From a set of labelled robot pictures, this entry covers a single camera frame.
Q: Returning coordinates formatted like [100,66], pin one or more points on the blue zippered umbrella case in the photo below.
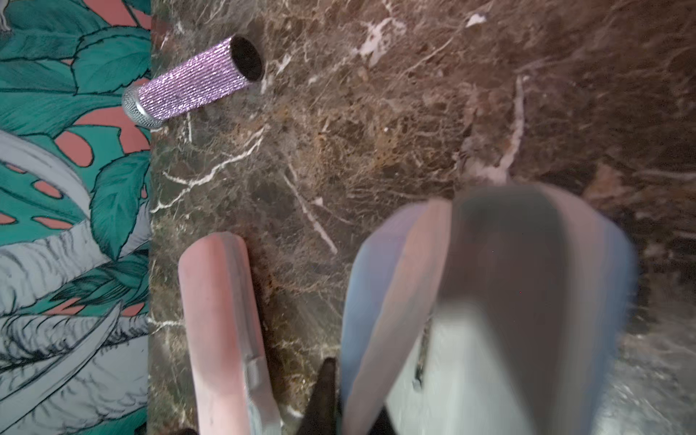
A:
[496,312]

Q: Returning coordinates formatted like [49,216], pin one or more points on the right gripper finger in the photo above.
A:
[320,415]

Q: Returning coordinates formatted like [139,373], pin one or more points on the pink zippered umbrella case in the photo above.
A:
[227,354]

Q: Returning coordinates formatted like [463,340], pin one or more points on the glittery purple bottle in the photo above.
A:
[227,67]

